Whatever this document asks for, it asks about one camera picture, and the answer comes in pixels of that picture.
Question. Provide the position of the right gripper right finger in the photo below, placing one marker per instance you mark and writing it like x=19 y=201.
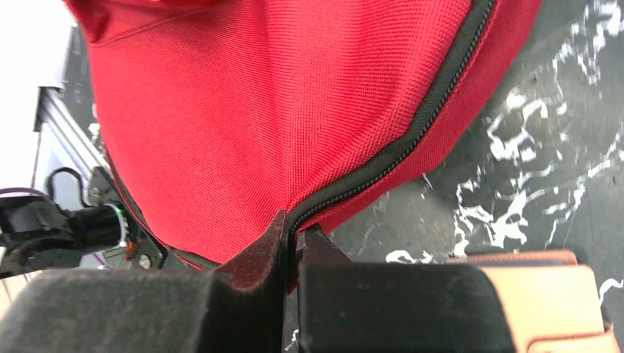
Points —
x=378 y=307

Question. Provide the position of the red student backpack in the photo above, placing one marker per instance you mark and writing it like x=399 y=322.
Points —
x=217 y=115

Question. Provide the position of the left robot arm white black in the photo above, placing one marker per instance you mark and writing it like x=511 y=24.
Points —
x=37 y=234

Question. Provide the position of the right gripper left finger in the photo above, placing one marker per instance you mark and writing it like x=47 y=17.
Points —
x=238 y=307

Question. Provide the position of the aluminium frame rail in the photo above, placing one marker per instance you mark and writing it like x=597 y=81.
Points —
x=62 y=142

